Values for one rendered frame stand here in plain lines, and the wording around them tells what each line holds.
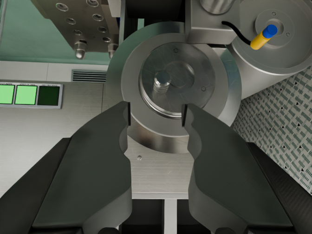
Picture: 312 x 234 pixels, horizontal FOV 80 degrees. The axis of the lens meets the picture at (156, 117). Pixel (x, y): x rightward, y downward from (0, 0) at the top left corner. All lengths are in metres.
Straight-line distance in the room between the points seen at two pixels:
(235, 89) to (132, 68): 0.11
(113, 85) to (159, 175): 0.37
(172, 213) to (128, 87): 0.42
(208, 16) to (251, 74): 0.09
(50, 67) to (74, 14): 2.95
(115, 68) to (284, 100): 0.25
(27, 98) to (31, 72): 2.92
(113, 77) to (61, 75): 3.12
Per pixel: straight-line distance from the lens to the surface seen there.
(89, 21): 0.52
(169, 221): 0.57
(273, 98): 0.37
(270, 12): 0.29
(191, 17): 0.21
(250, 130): 0.42
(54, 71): 3.39
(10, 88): 0.65
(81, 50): 0.60
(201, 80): 0.19
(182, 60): 0.19
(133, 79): 0.20
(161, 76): 0.15
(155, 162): 0.53
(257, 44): 0.18
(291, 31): 0.29
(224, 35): 0.22
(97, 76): 3.13
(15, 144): 0.63
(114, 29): 0.50
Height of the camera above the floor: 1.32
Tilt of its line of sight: 9 degrees down
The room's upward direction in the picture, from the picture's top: 179 degrees counter-clockwise
